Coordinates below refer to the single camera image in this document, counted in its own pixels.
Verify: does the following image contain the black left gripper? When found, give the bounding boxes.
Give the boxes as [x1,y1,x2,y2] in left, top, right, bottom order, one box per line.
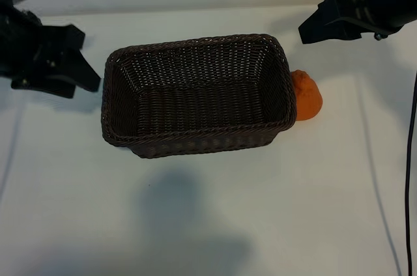
[0,12,102,100]

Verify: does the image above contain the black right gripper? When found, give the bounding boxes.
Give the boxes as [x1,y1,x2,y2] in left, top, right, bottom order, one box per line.
[298,0,405,46]

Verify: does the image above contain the bumpy orange fruit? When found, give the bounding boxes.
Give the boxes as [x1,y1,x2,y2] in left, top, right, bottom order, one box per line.
[291,69,324,122]

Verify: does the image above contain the dark brown woven basket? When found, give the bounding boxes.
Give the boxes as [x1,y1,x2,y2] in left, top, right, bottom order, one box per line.
[100,33,298,159]

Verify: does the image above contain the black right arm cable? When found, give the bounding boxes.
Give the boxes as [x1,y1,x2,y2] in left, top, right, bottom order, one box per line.
[404,73,417,276]

